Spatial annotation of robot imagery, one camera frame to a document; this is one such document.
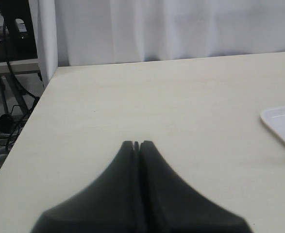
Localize black floor cables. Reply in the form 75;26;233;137
0;14;40;151

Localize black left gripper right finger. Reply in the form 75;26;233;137
138;141;252;233

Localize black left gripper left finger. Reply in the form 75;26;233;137
32;141;142;233

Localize white backdrop curtain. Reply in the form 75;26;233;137
29;0;285;83

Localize grey side table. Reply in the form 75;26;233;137
0;58;46;114

